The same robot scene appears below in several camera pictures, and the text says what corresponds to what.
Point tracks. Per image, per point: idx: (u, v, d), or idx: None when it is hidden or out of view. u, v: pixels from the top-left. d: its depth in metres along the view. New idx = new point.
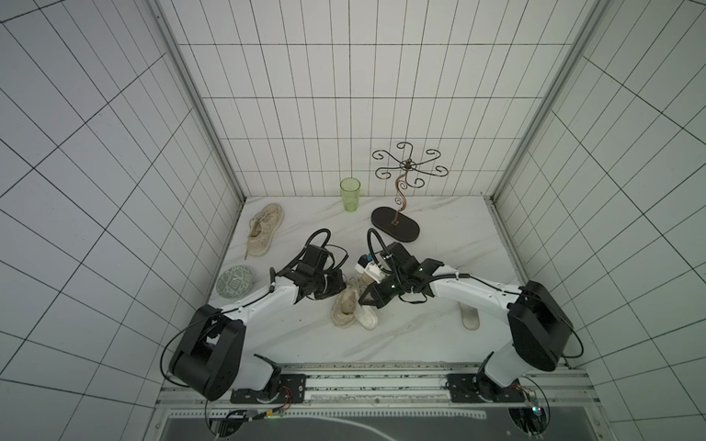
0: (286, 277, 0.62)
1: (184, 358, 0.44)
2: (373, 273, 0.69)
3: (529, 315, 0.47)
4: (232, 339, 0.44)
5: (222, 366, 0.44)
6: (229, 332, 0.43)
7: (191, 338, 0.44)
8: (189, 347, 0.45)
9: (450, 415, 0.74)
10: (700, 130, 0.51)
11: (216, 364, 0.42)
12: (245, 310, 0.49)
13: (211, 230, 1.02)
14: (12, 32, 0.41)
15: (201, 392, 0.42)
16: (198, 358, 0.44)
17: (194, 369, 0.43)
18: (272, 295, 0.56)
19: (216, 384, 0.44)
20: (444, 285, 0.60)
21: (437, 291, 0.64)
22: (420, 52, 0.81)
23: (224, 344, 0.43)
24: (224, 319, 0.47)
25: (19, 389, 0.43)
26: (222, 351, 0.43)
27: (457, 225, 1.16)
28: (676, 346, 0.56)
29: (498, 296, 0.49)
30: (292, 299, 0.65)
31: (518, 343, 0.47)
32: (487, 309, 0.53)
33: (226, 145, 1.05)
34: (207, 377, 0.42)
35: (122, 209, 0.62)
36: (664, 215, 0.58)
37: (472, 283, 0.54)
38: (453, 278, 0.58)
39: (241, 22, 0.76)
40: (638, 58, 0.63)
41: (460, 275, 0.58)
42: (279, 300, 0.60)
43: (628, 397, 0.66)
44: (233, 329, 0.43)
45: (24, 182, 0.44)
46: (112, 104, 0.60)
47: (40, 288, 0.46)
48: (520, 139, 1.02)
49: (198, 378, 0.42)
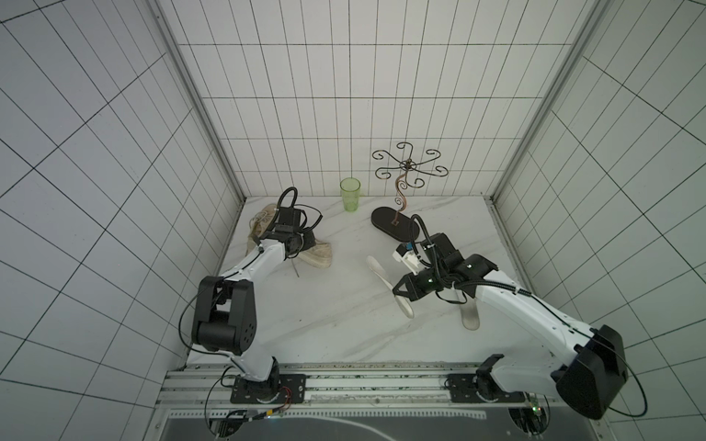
0: (269, 239, 0.64)
1: (204, 326, 0.47)
2: (412, 262, 0.71)
3: (599, 364, 0.44)
4: (245, 294, 0.48)
5: (243, 319, 0.48)
6: (239, 289, 0.47)
7: (206, 308, 0.47)
8: (205, 315, 0.47)
9: (450, 415, 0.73)
10: (700, 130, 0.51)
11: (237, 319, 0.46)
12: (245, 270, 0.52)
13: (210, 230, 1.02)
14: (12, 32, 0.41)
15: (231, 347, 0.48)
16: (217, 321, 0.47)
17: (217, 331, 0.47)
18: (263, 255, 0.58)
19: (242, 338, 0.49)
20: (495, 296, 0.53)
21: (480, 299, 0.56)
22: (420, 52, 0.81)
23: (240, 301, 0.46)
24: (230, 283, 0.50)
25: (18, 389, 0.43)
26: (240, 307, 0.46)
27: (457, 226, 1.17)
28: (675, 345, 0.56)
29: (564, 331, 0.44)
30: (279, 257, 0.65)
31: (569, 386, 0.43)
32: (543, 339, 0.46)
33: (226, 145, 1.05)
34: (232, 333, 0.46)
35: (122, 209, 0.62)
36: (665, 215, 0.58)
37: (532, 305, 0.48)
38: (510, 294, 0.51)
39: (241, 22, 0.76)
40: (637, 58, 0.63)
41: (519, 290, 0.51)
42: (270, 260, 0.62)
43: (629, 398, 0.66)
44: (244, 286, 0.47)
45: (25, 181, 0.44)
46: (112, 104, 0.60)
47: (40, 288, 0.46)
48: (520, 139, 1.02)
49: (224, 338, 0.46)
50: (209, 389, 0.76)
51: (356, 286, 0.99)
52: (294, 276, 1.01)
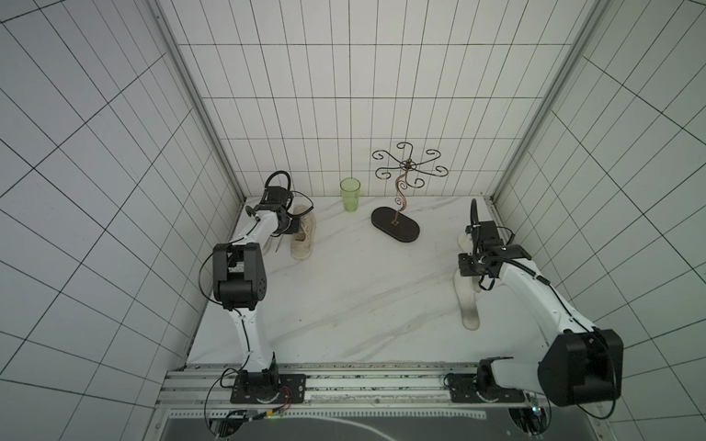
0: (262, 210, 0.70)
1: (223, 284, 0.55)
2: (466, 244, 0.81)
3: (581, 349, 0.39)
4: (256, 253, 0.56)
5: (257, 274, 0.57)
6: (250, 250, 0.55)
7: (222, 268, 0.55)
8: (222, 275, 0.55)
9: (450, 415, 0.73)
10: (700, 130, 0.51)
11: (252, 274, 0.55)
12: (250, 235, 0.59)
13: (210, 230, 1.02)
14: (11, 32, 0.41)
15: (251, 298, 0.57)
16: (233, 278, 0.56)
17: (235, 286, 0.55)
18: (261, 222, 0.66)
19: (258, 289, 0.58)
20: (512, 274, 0.56)
21: (502, 277, 0.59)
22: (420, 52, 0.81)
23: (252, 260, 0.55)
24: (239, 246, 0.58)
25: (18, 390, 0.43)
26: (254, 264, 0.55)
27: (457, 226, 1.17)
28: (675, 345, 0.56)
29: (563, 318, 0.45)
30: (275, 226, 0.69)
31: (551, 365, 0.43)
32: (541, 322, 0.47)
33: (226, 144, 1.05)
34: (249, 286, 0.55)
35: (122, 209, 0.62)
36: (664, 215, 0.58)
37: (543, 289, 0.50)
38: (529, 277, 0.53)
39: (241, 22, 0.76)
40: (637, 59, 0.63)
41: (538, 277, 0.53)
42: (267, 227, 0.70)
43: (627, 398, 0.66)
44: (252, 246, 0.55)
45: (24, 182, 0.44)
46: (112, 104, 0.60)
47: (40, 288, 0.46)
48: (520, 139, 1.02)
49: (244, 292, 0.56)
50: (209, 389, 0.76)
51: (356, 286, 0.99)
52: (294, 275, 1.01)
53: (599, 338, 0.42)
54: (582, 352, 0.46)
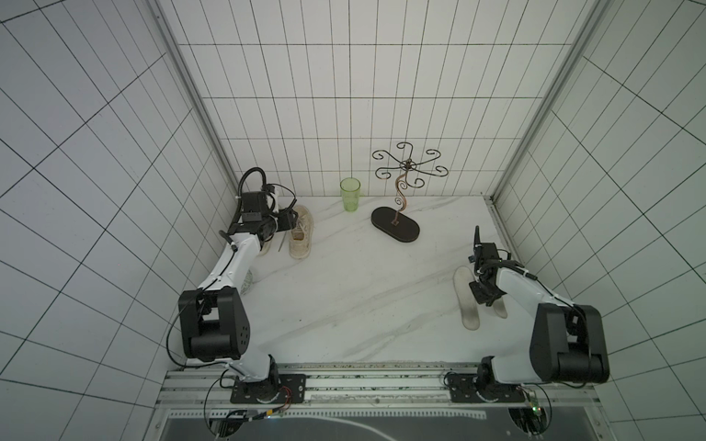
0: (239, 232, 0.60)
1: (197, 339, 0.46)
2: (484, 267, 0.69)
3: (559, 317, 0.48)
4: (231, 302, 0.46)
5: (235, 323, 0.47)
6: (223, 299, 0.45)
7: (193, 322, 0.45)
8: (195, 330, 0.45)
9: (450, 415, 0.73)
10: (700, 130, 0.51)
11: (229, 324, 0.45)
12: (225, 276, 0.49)
13: (210, 230, 1.02)
14: (11, 32, 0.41)
15: (229, 352, 0.47)
16: (210, 331, 0.46)
17: (211, 340, 0.46)
18: (239, 254, 0.55)
19: (239, 341, 0.48)
20: (506, 276, 0.63)
21: (501, 284, 0.64)
22: (421, 52, 0.81)
23: (227, 310, 0.45)
24: (211, 293, 0.48)
25: (19, 390, 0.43)
26: (229, 313, 0.45)
27: (457, 226, 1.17)
28: (675, 346, 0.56)
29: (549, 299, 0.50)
30: (256, 248, 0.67)
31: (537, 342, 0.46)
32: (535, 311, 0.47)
33: (226, 145, 1.05)
34: (228, 338, 0.46)
35: (122, 209, 0.62)
36: (664, 215, 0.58)
37: (530, 281, 0.57)
38: (518, 273, 0.61)
39: (241, 23, 0.76)
40: (637, 59, 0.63)
41: (526, 273, 0.61)
42: (246, 255, 0.59)
43: (628, 398, 0.66)
44: (227, 294, 0.45)
45: (25, 182, 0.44)
46: (112, 105, 0.60)
47: (40, 288, 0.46)
48: (520, 139, 1.02)
49: (222, 346, 0.46)
50: (209, 389, 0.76)
51: (356, 286, 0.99)
52: (294, 276, 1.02)
53: (579, 312, 0.46)
54: (563, 320, 0.49)
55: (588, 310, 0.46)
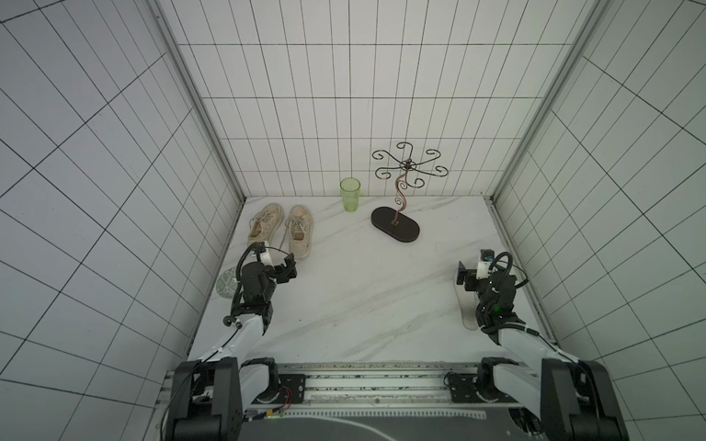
0: (244, 315, 0.60)
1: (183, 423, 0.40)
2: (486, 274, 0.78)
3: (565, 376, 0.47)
4: (229, 374, 0.44)
5: (229, 407, 0.43)
6: (222, 370, 0.43)
7: (185, 401, 0.43)
8: (184, 412, 0.41)
9: (450, 415, 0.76)
10: (700, 130, 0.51)
11: (222, 407, 0.41)
12: (225, 347, 0.48)
13: (210, 230, 1.02)
14: (11, 32, 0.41)
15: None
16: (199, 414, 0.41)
17: (199, 425, 0.40)
18: (243, 331, 0.55)
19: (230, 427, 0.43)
20: (508, 334, 0.60)
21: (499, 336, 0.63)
22: (420, 51, 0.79)
23: (222, 384, 0.42)
24: (210, 366, 0.45)
25: (18, 390, 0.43)
26: (223, 392, 0.42)
27: (457, 225, 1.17)
28: (677, 346, 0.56)
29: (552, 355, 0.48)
30: (261, 328, 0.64)
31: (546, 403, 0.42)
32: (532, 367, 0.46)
33: (225, 145, 1.05)
34: (217, 424, 0.40)
35: (122, 209, 0.62)
36: (665, 214, 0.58)
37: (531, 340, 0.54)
38: (520, 332, 0.58)
39: (241, 23, 0.76)
40: (638, 58, 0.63)
41: (526, 331, 0.58)
42: (250, 334, 0.59)
43: (629, 398, 0.66)
44: (227, 364, 0.43)
45: (26, 181, 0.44)
46: (112, 105, 0.60)
47: (41, 288, 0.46)
48: (520, 139, 1.02)
49: (208, 433, 0.40)
50: None
51: (355, 286, 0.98)
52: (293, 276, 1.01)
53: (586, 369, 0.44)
54: (568, 377, 0.47)
55: (594, 366, 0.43)
